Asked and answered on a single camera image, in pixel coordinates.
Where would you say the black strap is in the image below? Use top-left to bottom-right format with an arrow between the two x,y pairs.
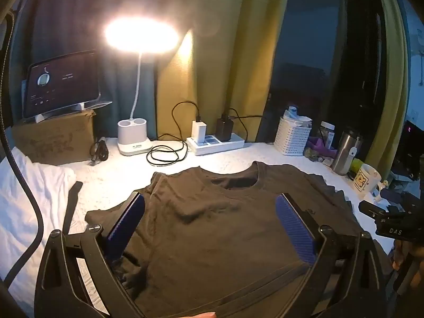
61,182 -> 83,239

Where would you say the thick black cable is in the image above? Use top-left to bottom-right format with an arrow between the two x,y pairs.
0,10 -> 45,289

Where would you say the stainless steel tumbler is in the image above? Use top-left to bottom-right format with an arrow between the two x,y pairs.
331,129 -> 363,176

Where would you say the white plastic basket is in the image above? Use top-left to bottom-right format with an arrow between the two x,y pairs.
274,117 -> 312,156

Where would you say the mottled stone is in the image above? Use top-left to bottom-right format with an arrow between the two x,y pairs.
304,148 -> 323,163

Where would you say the black tablet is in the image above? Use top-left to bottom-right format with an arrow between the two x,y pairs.
23,50 -> 101,119

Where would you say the coiled black cable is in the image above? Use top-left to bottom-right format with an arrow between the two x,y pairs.
147,101 -> 201,166

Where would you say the bundled black cable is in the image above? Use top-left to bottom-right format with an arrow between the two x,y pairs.
89,136 -> 110,166

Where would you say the black charger cable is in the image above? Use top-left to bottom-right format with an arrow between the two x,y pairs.
225,108 -> 266,143

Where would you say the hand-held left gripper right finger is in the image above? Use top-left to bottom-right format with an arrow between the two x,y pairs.
276,192 -> 388,318

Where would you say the white bear print mug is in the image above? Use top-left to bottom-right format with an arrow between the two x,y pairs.
353,163 -> 390,202

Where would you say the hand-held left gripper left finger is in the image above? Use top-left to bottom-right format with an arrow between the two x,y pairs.
35,191 -> 146,318

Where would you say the dark brown t-shirt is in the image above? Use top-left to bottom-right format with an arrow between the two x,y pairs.
85,161 -> 395,318

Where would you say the yellow curtain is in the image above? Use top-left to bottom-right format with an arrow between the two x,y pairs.
364,0 -> 409,163
157,0 -> 292,143

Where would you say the white desk lamp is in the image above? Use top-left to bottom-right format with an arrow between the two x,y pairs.
104,16 -> 181,156

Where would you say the white power strip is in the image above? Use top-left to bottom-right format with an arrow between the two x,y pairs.
186,132 -> 246,156

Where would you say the purple cloth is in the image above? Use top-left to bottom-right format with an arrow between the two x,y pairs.
305,137 -> 337,160

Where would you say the white plastic wrapper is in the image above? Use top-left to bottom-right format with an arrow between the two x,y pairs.
288,114 -> 312,127

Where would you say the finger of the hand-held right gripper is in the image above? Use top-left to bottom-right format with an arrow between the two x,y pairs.
358,200 -> 398,227
379,189 -> 405,204

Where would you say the white charger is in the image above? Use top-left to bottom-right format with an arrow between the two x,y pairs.
191,121 -> 207,145

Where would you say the dark glass window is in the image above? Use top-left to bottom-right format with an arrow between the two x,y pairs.
265,0 -> 388,160

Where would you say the glass jar white lid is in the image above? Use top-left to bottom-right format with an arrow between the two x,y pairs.
320,121 -> 336,149

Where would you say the white cloth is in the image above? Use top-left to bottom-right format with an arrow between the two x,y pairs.
0,146 -> 77,292

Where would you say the black charger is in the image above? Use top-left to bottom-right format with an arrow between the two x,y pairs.
216,117 -> 234,141

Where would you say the person's right hand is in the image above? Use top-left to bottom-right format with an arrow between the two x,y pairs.
392,238 -> 423,292

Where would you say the brown cardboard box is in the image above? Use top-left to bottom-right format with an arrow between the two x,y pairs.
11,109 -> 96,166

